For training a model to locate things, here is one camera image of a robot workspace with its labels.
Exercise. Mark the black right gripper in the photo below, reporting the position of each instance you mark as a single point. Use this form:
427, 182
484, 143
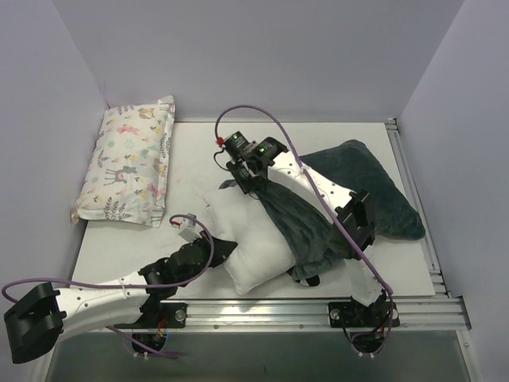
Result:
242, 177

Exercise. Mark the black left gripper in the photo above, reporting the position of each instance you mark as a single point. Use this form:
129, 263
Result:
207, 247

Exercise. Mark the white pillow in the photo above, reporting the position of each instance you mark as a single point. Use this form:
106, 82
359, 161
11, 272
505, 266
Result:
262, 253

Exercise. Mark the dark green plush pillowcase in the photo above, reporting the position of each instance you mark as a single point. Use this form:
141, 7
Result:
306, 231

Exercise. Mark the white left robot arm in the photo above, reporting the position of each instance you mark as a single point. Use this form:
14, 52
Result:
47, 315

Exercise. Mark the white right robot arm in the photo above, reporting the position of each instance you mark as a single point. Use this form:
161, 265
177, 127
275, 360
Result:
354, 230

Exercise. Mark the animal print pillow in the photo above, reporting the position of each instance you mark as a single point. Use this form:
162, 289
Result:
128, 173

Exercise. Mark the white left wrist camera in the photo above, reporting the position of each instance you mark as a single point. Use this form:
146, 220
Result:
186, 227

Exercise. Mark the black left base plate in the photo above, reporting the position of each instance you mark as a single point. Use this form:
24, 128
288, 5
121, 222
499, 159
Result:
164, 315

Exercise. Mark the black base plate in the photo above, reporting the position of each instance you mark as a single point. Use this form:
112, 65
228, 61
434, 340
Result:
351, 314
164, 315

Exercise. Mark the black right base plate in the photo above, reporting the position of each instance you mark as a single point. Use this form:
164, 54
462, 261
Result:
351, 314

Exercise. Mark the aluminium right side rail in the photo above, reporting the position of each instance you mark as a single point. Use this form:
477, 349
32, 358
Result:
440, 283

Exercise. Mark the aluminium rail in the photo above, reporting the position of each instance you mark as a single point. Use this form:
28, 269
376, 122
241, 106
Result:
310, 314
440, 283

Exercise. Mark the aluminium front rail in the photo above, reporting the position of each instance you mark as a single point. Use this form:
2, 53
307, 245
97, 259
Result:
310, 314

